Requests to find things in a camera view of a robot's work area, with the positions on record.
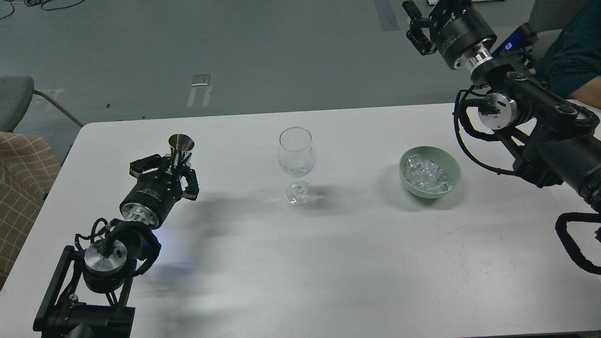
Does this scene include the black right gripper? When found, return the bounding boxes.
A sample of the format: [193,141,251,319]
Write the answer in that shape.
[402,0,497,70]

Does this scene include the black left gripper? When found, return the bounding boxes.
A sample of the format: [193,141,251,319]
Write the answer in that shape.
[120,154,200,230]

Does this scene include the steel cocktail jigger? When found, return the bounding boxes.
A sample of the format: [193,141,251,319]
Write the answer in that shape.
[168,133,195,170]

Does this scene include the clear ice cubes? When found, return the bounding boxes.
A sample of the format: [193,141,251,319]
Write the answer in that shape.
[404,154,454,194]

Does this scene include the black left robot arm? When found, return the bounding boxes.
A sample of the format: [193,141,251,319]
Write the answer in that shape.
[32,150,200,338]

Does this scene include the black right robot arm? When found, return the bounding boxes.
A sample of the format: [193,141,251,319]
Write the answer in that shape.
[402,0,600,275]

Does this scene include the person forearm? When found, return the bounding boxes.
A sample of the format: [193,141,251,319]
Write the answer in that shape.
[568,80,601,109]

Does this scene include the clear wine glass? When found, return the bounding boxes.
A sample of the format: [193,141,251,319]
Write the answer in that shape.
[277,126,317,206]

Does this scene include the metal floor plate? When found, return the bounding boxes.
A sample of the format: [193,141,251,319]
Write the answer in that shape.
[190,73,211,86]

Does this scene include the green bowl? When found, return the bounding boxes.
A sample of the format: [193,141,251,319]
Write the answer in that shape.
[399,146,462,199]

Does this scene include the person teal torso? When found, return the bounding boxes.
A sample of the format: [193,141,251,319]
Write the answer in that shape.
[536,0,601,99]

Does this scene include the grey chair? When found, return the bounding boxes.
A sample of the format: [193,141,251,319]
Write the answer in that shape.
[0,76,84,132]

